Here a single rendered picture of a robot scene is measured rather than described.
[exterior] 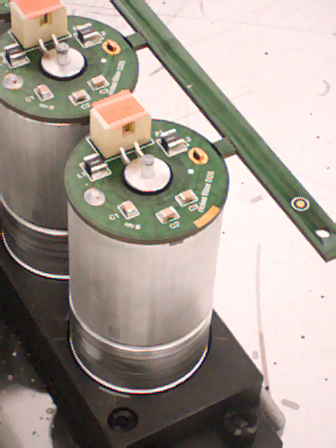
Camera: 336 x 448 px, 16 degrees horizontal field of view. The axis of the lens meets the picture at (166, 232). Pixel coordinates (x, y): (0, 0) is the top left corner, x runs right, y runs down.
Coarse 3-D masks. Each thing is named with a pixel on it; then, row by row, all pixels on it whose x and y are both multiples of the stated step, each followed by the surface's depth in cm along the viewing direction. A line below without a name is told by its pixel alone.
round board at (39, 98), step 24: (72, 24) 20; (96, 24) 20; (0, 48) 20; (48, 48) 20; (72, 48) 20; (96, 48) 20; (120, 48) 20; (0, 72) 19; (24, 72) 19; (96, 72) 20; (120, 72) 20; (0, 96) 19; (24, 96) 19; (48, 96) 19; (72, 96) 19; (96, 96) 19; (48, 120) 19; (72, 120) 19
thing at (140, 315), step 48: (144, 192) 18; (96, 240) 18; (192, 240) 18; (96, 288) 19; (144, 288) 18; (192, 288) 19; (96, 336) 20; (144, 336) 19; (192, 336) 20; (144, 384) 20
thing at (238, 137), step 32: (128, 0) 21; (160, 32) 20; (192, 64) 20; (192, 96) 19; (224, 96) 19; (224, 128) 19; (256, 160) 18; (288, 192) 18; (320, 224) 18; (320, 256) 17
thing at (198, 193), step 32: (160, 128) 19; (96, 160) 18; (192, 160) 18; (224, 160) 18; (128, 192) 18; (192, 192) 18; (224, 192) 18; (96, 224) 17; (128, 224) 17; (160, 224) 17; (192, 224) 18
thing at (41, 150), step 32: (0, 128) 20; (32, 128) 19; (64, 128) 19; (0, 160) 21; (32, 160) 20; (64, 160) 20; (0, 192) 22; (32, 192) 20; (64, 192) 20; (32, 224) 21; (64, 224) 21; (32, 256) 22; (64, 256) 22
